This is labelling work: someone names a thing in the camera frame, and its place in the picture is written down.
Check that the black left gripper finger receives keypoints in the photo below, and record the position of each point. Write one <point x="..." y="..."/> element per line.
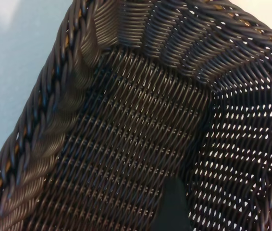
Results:
<point x="173" y="207"/>

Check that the dark brown woven wicker basket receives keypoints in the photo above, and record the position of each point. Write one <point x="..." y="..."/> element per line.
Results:
<point x="116" y="125"/>

